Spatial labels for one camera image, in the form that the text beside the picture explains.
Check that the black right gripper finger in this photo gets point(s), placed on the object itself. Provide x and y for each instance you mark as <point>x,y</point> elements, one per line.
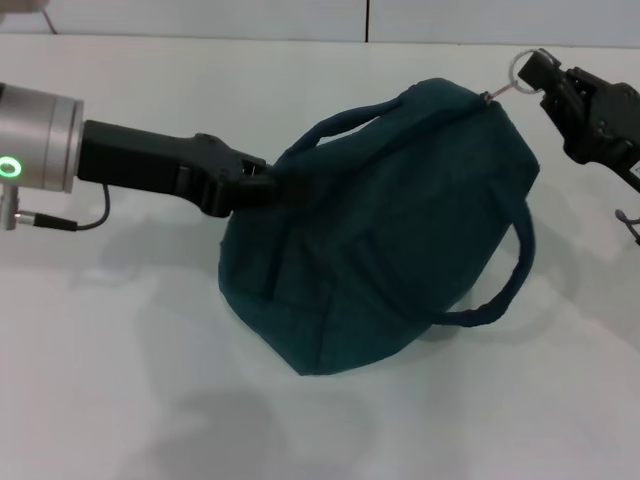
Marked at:
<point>565,115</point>
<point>545,72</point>

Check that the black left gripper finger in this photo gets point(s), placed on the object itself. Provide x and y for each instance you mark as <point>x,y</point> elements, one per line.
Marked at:
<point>270,192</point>

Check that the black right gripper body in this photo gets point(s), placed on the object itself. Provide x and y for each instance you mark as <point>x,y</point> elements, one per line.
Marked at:
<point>610,125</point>

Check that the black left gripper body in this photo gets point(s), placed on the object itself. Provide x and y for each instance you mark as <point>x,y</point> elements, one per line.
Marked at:
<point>150,160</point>

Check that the dark teal insulated lunch bag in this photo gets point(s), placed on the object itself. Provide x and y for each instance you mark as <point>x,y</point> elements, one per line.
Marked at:
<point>375,240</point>

